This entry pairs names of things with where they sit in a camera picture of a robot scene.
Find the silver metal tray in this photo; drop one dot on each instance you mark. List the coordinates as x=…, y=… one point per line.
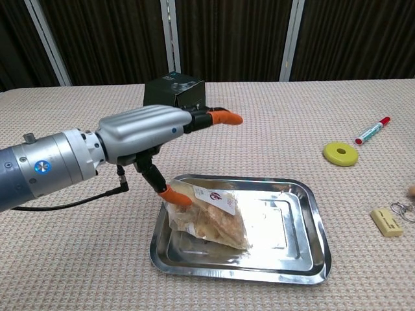
x=285, y=239

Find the red-capped whiteboard marker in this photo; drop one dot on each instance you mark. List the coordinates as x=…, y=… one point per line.
x=371, y=131

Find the beige woven tablecloth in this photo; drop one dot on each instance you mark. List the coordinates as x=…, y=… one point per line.
x=97, y=259

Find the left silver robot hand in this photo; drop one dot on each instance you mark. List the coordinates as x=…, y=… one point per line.
x=142, y=131

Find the small tan wooden object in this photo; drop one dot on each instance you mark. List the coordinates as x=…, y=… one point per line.
x=411, y=190

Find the dark green cardboard box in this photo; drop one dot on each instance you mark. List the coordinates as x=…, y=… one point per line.
x=184, y=92

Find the pale yellow eraser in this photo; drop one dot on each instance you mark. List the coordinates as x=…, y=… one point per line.
x=386, y=222

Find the grey curtain frame post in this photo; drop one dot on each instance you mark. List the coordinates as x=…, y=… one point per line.
x=48, y=42
x=170, y=35
x=291, y=40

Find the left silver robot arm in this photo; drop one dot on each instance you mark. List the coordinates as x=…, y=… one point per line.
x=42, y=168

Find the clear plastic bag of snacks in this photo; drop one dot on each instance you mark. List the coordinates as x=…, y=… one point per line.
x=214, y=220

